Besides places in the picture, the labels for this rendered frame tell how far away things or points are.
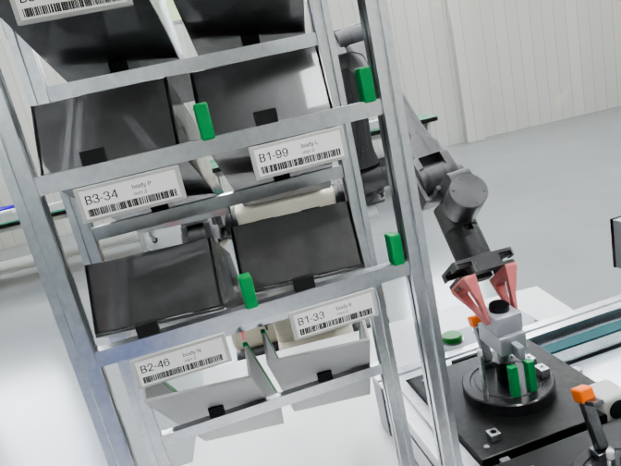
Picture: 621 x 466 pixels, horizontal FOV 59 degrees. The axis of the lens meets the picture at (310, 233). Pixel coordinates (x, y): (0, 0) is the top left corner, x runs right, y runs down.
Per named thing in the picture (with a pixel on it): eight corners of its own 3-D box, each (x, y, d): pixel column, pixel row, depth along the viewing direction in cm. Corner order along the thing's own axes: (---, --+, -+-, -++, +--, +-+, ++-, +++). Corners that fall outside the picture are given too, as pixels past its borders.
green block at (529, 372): (526, 388, 84) (522, 360, 83) (532, 386, 84) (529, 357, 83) (530, 392, 83) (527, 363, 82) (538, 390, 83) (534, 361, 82)
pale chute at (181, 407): (204, 441, 89) (201, 413, 91) (285, 423, 89) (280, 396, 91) (142, 402, 65) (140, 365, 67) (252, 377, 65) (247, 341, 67)
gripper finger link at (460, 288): (526, 309, 81) (499, 252, 85) (482, 323, 80) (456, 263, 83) (508, 322, 87) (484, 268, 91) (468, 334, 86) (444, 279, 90)
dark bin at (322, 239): (268, 306, 85) (259, 260, 86) (351, 288, 85) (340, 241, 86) (242, 295, 57) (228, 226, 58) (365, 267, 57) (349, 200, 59)
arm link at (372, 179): (370, 170, 150) (351, 177, 149) (372, 151, 140) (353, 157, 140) (383, 199, 146) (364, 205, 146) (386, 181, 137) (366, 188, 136)
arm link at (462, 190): (455, 168, 96) (409, 183, 95) (470, 131, 86) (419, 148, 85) (486, 227, 92) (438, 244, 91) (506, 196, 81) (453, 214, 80)
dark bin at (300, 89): (243, 207, 81) (234, 159, 82) (331, 187, 81) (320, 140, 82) (202, 143, 53) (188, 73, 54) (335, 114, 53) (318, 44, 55)
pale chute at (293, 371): (294, 411, 92) (288, 386, 94) (371, 394, 92) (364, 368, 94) (265, 363, 67) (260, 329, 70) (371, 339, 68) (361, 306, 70)
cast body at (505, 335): (479, 338, 88) (474, 300, 86) (503, 331, 89) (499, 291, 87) (509, 363, 80) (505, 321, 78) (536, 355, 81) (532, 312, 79)
